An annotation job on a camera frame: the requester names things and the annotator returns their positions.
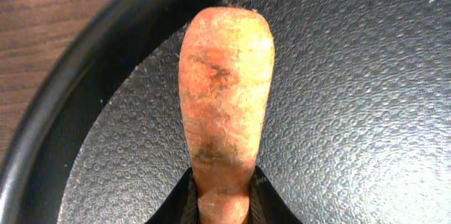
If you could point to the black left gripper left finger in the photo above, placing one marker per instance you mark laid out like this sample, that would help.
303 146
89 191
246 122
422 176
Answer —
180 207

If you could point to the round black tray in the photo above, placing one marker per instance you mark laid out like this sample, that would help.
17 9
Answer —
357 127

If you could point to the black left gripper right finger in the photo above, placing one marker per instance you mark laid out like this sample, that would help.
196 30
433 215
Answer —
265 204

